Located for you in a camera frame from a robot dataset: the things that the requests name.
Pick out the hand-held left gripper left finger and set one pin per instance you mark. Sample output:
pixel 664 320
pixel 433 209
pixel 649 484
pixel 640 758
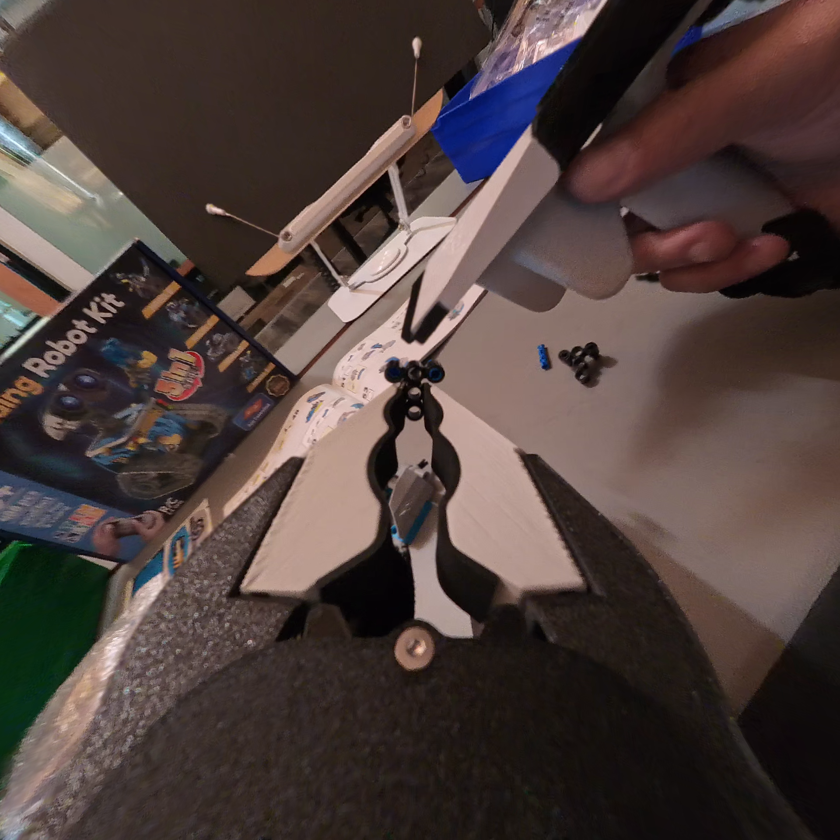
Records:
pixel 308 525

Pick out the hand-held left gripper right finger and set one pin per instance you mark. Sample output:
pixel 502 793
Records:
pixel 505 525

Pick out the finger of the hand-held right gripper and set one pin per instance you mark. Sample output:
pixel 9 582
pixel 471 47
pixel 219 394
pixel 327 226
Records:
pixel 485 223

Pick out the black T-shaped beam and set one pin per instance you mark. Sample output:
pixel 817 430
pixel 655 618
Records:
pixel 415 375
pixel 581 367

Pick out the white desk lamp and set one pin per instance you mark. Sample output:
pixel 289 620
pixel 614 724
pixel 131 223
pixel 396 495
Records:
pixel 394 256

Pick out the person's right hand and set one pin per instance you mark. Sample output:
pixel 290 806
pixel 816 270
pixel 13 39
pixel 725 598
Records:
pixel 754 118

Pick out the crumpled clear plastic bag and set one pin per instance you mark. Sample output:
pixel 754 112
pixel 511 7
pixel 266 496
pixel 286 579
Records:
pixel 525 39

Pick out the blue plastic bin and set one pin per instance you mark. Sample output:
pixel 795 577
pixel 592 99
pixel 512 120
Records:
pixel 485 131

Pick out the blue and grey toy assembly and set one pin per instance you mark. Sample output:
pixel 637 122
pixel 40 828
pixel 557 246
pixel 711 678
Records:
pixel 410 505

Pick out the open instruction booklet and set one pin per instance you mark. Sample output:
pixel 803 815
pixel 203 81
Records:
pixel 315 420

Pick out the dark blue robot kit box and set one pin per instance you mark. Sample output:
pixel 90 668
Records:
pixel 131 394

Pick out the wooden tabletop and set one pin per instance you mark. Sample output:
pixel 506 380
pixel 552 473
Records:
pixel 262 266

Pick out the dark partition panel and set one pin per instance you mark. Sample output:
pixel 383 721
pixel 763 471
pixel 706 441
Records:
pixel 229 131

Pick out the silvery bubble wrap bag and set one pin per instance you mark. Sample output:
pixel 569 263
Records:
pixel 79 709

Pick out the black perforated panel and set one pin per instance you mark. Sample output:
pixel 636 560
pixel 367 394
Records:
pixel 800 722

